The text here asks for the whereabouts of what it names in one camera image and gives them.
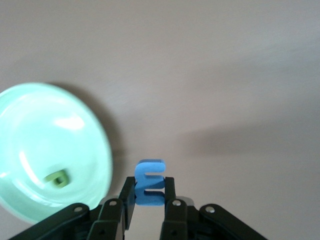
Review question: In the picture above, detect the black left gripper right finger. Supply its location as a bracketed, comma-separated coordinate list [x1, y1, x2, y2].
[159, 176, 270, 240]

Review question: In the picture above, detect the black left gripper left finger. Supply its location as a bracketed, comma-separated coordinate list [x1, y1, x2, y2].
[9, 176, 137, 240]

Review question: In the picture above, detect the blue foam letter m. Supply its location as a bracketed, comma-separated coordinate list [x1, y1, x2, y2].
[134, 159, 167, 207]

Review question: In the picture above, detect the green foam letter p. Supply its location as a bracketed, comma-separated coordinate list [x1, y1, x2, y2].
[44, 169, 69, 188]

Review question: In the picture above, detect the green plate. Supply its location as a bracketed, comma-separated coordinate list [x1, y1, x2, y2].
[0, 82, 113, 225]

